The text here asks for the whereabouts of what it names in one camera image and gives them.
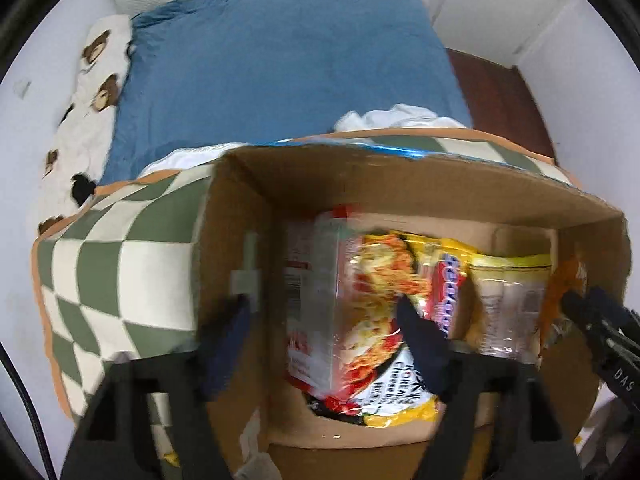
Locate green white checkered mat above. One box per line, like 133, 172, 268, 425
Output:
31, 127, 583, 480

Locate red white snack packet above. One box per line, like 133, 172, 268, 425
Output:
282, 204, 361, 393

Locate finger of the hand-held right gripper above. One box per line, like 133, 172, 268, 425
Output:
560, 291, 603, 331
587, 285, 638, 333

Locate black cable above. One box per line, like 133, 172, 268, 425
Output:
0, 345, 56, 480

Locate blue bedsheet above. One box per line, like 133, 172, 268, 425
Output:
100, 0, 473, 186

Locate clear yellow-edged snack packet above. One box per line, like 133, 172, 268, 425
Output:
467, 252, 553, 363

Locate yellow packet purple lettering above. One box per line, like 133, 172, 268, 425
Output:
402, 232, 473, 343

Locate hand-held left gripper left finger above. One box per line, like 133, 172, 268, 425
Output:
65, 295, 252, 480

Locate cardboard box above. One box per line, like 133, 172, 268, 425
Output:
192, 141, 632, 480

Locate yellow instant noodle packet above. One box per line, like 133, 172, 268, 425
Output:
305, 232, 448, 428

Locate crumpled plastic bag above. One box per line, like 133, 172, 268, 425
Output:
575, 390, 633, 480

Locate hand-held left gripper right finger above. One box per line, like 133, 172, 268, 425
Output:
395, 297, 586, 480

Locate bear print pillow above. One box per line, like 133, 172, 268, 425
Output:
37, 14, 136, 236

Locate white crumpled cloth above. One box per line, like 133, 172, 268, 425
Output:
140, 142, 241, 177
332, 103, 466, 133

